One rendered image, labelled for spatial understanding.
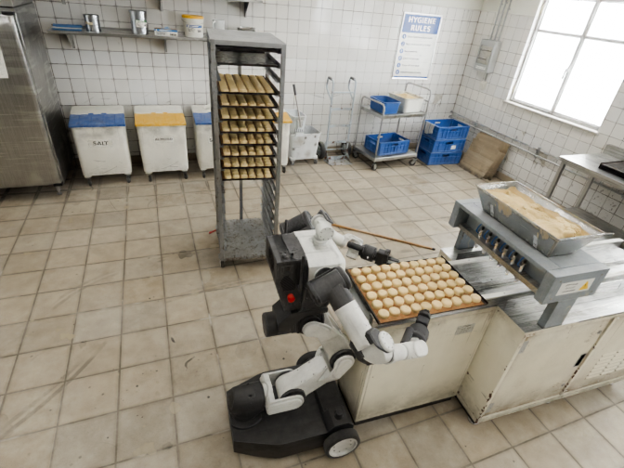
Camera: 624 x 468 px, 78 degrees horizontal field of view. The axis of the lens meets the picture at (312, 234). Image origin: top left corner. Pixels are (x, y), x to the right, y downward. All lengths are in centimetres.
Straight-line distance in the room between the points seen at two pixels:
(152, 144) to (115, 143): 38
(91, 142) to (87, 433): 317
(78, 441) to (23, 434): 30
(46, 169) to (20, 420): 272
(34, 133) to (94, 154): 61
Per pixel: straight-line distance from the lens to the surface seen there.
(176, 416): 255
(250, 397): 215
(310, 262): 150
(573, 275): 203
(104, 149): 493
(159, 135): 484
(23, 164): 483
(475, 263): 241
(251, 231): 368
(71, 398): 280
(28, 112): 463
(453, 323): 211
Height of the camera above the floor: 212
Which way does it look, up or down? 32 degrees down
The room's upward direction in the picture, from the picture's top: 6 degrees clockwise
